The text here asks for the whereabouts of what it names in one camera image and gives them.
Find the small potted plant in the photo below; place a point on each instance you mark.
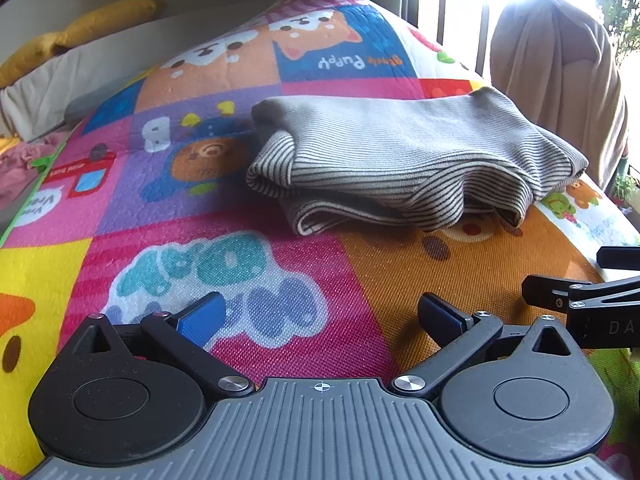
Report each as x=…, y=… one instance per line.
x=626, y=189

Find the beige sofa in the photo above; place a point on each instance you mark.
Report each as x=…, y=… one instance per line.
x=75, y=75

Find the grey cloth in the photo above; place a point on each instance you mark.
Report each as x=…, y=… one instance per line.
x=82, y=109

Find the green leafy plant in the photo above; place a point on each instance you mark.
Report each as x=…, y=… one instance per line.
x=622, y=5

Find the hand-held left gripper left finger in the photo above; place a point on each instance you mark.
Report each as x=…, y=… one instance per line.
x=200, y=320

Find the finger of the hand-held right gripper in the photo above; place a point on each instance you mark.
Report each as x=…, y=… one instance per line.
x=617, y=257
x=545, y=290

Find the grey striped garment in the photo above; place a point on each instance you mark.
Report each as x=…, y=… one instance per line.
x=400, y=160

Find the dark window frame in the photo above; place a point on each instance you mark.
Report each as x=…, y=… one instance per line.
x=462, y=30

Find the colourful printed play mat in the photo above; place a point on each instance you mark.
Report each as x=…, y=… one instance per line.
x=250, y=260

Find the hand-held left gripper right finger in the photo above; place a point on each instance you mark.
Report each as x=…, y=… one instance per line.
x=441, y=317

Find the pink cloth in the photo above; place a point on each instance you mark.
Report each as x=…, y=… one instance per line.
x=22, y=167

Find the yellow pillow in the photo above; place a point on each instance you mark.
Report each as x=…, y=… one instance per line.
x=85, y=30

